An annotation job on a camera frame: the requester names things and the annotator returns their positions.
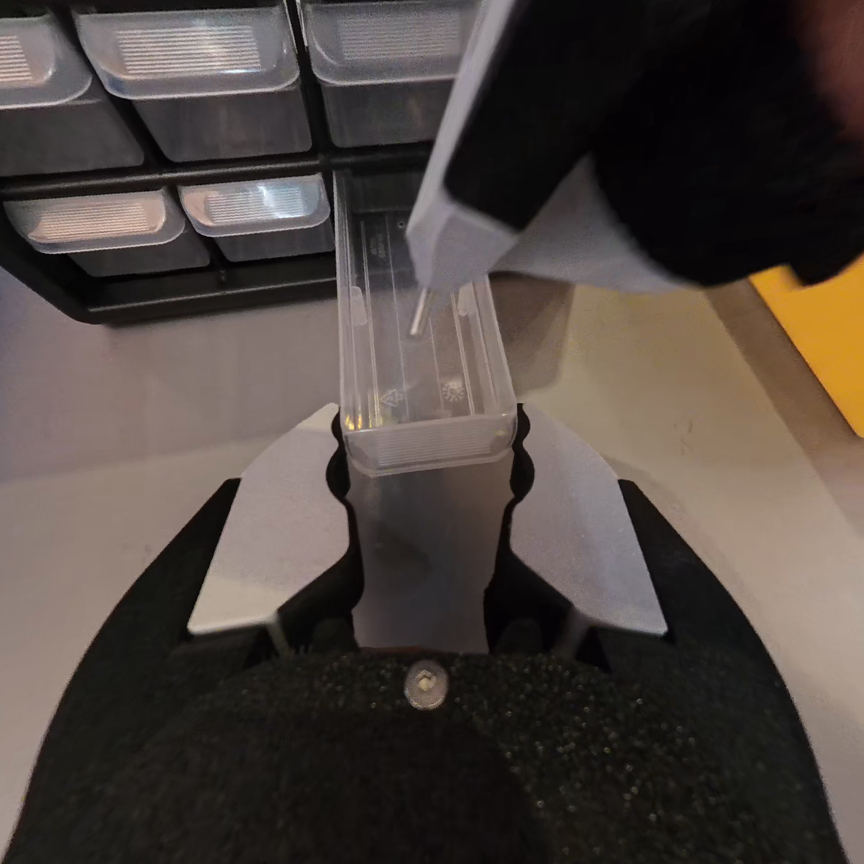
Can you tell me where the clear plastic drawer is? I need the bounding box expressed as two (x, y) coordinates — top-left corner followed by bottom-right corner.
(333, 169), (518, 477)

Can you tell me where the black drawer cabinet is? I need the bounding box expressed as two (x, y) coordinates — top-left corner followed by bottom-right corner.
(0, 0), (487, 326)

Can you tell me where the yellow plastic bin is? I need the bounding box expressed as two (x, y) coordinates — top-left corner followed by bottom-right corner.
(749, 260), (864, 438)

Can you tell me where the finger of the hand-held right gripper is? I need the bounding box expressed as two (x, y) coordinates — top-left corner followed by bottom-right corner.
(491, 158), (684, 294)
(404, 0), (521, 294)

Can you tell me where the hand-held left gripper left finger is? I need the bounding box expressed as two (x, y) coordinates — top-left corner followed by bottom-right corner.
(187, 403), (365, 659)

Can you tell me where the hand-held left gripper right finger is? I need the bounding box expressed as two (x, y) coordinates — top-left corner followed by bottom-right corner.
(485, 403), (669, 659)

